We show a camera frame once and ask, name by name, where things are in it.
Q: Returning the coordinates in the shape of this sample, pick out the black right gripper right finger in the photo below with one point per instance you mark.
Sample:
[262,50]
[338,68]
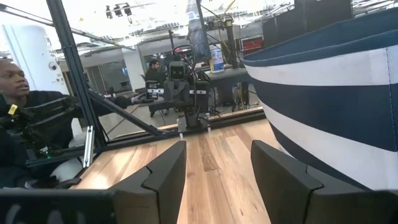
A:
[280,186]

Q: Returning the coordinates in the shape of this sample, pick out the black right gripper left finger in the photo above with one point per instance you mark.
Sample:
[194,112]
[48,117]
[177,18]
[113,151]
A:
[164,186]

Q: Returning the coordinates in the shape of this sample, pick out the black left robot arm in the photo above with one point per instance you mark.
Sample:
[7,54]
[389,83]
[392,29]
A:
[199,99]

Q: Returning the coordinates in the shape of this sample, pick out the navy white-striped fabric basket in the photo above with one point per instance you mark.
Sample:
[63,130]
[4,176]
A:
[326,102]

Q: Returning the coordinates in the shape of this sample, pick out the person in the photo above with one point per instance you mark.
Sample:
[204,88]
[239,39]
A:
[154,73]
[18,84]

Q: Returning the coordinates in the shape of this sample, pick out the person's hand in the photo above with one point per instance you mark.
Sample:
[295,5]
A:
[141,100]

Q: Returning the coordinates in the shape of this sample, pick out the white wipes canister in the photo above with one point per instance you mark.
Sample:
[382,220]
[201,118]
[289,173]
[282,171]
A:
[217,60]

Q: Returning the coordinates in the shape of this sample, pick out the grey work table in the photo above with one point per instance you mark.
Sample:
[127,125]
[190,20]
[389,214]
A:
[228,74]

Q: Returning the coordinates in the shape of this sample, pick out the dark hanging banner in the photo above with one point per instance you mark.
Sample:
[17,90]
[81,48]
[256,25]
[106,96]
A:
[199,34]

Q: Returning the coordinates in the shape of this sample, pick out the red tool chest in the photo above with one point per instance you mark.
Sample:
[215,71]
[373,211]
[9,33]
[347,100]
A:
[252,45]

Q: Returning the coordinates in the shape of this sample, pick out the ceiling spotlight cluster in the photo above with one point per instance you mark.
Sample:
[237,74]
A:
[118,10]

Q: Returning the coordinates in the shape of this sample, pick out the black partition panel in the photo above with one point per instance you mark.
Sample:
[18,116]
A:
[304,18]

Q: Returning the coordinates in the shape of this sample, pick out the black aluminium table frame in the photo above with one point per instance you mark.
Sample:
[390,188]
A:
[66,46]

